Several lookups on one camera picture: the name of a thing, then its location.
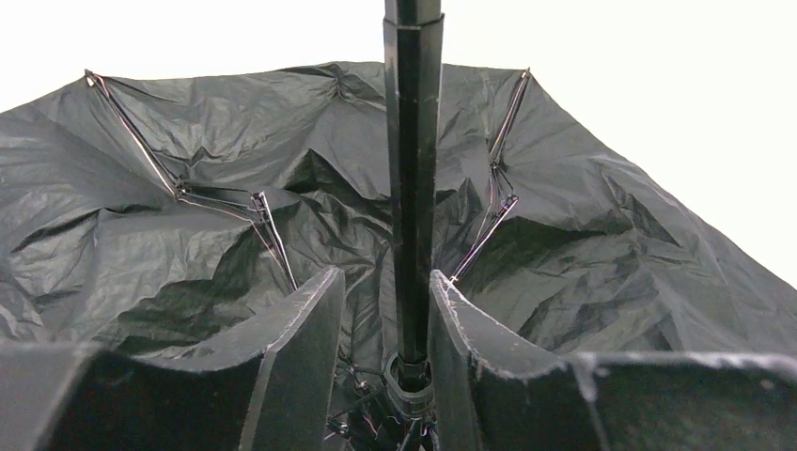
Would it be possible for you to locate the beige folding umbrella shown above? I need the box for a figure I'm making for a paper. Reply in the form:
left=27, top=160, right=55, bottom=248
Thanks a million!
left=1, top=1, right=796, bottom=450

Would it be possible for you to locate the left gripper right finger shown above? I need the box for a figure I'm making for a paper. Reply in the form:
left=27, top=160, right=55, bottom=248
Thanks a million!
left=429, top=271, right=796, bottom=450

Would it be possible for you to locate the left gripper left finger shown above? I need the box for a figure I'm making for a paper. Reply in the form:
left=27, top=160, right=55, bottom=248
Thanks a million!
left=1, top=266, right=345, bottom=450

